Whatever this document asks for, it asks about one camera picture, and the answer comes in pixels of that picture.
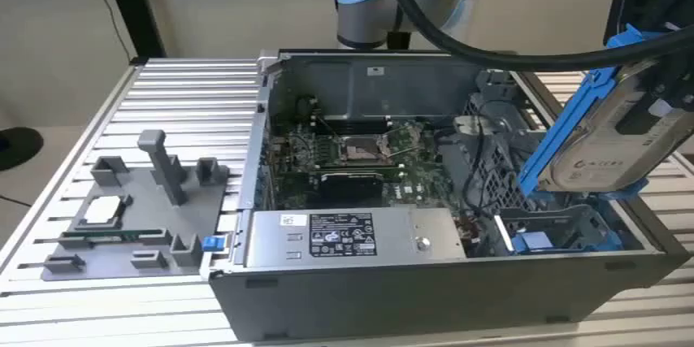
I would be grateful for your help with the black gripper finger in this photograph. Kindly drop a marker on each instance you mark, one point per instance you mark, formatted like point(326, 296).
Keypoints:
point(618, 18)
point(645, 115)

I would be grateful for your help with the hard disk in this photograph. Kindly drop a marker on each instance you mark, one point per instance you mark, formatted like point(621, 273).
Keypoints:
point(597, 152)

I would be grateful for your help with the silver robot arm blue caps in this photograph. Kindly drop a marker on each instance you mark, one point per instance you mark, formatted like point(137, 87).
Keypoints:
point(364, 18)

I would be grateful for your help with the metal disk bay cage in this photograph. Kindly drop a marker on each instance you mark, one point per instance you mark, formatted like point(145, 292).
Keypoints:
point(501, 148)

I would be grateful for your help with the blue carrier in bay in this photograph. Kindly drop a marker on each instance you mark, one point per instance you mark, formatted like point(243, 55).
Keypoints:
point(534, 243)

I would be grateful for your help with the green motherboard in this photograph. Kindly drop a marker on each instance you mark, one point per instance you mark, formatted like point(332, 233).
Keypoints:
point(429, 184)

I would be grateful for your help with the silver power supply unit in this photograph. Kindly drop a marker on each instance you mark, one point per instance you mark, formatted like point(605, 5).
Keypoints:
point(434, 221)

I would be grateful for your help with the CPU socket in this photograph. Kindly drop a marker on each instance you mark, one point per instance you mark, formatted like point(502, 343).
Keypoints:
point(361, 150)

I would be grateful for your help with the black RAM slots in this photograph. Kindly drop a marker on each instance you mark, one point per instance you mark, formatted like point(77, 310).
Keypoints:
point(353, 123)

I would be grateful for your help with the black graphics card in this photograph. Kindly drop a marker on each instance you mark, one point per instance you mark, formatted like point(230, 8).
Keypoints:
point(348, 192)

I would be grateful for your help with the open grey PC case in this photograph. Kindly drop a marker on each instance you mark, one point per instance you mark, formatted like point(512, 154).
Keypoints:
point(380, 302)

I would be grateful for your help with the blue case latch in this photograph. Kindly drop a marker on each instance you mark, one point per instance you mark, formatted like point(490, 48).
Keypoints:
point(213, 243)

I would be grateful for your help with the grey parts rack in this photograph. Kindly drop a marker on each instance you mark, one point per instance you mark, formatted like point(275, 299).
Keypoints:
point(141, 217)

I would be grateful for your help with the green RAM stick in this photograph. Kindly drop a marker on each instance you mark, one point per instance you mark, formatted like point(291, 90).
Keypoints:
point(125, 235)

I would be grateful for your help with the silver CPU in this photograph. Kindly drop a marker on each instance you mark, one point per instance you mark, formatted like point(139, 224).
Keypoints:
point(103, 209)

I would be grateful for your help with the black round base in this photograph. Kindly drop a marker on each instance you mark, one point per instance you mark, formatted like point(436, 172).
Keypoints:
point(19, 148)

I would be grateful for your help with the black metal post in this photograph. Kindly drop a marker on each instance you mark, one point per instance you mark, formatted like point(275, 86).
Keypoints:
point(133, 5)

